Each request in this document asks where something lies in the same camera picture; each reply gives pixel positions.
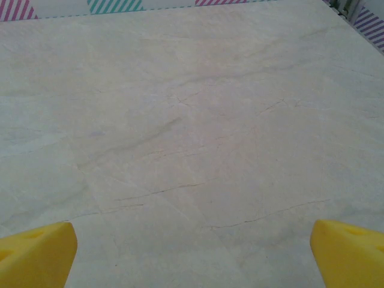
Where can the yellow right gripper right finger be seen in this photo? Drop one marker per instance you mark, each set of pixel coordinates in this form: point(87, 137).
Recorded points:
point(351, 258)

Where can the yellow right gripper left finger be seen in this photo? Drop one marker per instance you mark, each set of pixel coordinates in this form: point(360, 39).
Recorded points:
point(36, 258)

